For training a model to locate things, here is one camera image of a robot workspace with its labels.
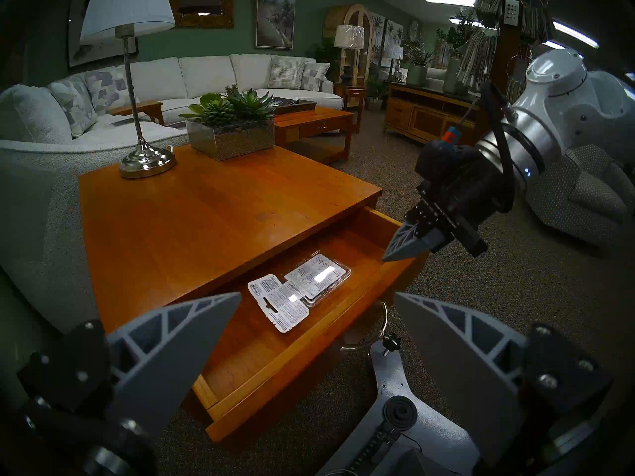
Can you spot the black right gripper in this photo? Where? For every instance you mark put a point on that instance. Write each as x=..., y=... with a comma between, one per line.
x=461, y=182

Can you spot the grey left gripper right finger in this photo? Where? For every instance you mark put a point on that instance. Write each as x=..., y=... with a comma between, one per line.
x=466, y=376

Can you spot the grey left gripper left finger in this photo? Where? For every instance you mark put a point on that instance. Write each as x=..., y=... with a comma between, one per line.
x=163, y=356

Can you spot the clear plastic blister package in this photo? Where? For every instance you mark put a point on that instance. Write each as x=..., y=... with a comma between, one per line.
x=297, y=291

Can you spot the light wooden sideboard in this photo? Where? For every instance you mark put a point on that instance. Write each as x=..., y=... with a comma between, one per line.
x=426, y=113

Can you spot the orange wooden end table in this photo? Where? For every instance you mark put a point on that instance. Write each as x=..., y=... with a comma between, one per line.
x=198, y=217

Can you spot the dark wooden end table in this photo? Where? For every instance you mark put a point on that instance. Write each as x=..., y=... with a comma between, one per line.
x=352, y=100

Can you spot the orange wooden coffee table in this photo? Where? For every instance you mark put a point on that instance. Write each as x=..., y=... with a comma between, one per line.
x=317, y=122

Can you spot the dotted grey fabric armchair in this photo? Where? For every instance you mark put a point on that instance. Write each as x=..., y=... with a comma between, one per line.
x=580, y=202

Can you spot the potted green plant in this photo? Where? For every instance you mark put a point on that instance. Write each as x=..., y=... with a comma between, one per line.
x=416, y=66
x=454, y=68

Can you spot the dark wooden serving tray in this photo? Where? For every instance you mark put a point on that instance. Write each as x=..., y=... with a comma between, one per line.
x=297, y=104

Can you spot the grey patchwork throw pillow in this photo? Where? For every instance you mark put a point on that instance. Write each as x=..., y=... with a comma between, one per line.
x=74, y=105
x=111, y=86
x=315, y=77

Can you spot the framed palm tree picture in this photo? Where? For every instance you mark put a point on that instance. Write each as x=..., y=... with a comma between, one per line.
x=394, y=36
x=378, y=31

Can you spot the tall leafy floor plant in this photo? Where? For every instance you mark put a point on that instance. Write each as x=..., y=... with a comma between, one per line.
x=327, y=56

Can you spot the hanging fabric swatch rack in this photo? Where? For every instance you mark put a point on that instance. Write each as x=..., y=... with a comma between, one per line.
x=488, y=43

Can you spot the striped beige throw pillow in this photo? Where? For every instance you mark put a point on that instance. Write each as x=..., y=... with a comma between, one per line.
x=286, y=72

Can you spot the lamp with wrapped shade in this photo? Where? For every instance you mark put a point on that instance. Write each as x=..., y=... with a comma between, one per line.
x=349, y=36

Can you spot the succulent plants in box planter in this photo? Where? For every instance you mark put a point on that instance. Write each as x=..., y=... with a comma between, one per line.
x=233, y=128

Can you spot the arched light wood cabinet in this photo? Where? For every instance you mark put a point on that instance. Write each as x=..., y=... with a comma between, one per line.
x=364, y=19

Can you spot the fluorescent ceiling light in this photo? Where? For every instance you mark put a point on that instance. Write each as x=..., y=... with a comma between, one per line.
x=575, y=33
x=446, y=0

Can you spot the small wooden side table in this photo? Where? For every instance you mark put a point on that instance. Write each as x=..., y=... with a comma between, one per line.
x=139, y=106

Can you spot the framed tree path painting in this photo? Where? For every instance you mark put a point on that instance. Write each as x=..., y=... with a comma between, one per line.
x=275, y=16

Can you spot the cream sectional sofa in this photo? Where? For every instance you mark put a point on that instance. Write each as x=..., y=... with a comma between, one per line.
x=198, y=78

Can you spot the rustic wood framed mirror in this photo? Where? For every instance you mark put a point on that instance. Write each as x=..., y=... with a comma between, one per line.
x=198, y=9

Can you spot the white shade chrome table lamp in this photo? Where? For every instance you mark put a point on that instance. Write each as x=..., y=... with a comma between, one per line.
x=126, y=4

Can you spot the grey robot base frame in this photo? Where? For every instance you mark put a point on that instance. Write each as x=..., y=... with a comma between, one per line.
x=412, y=415

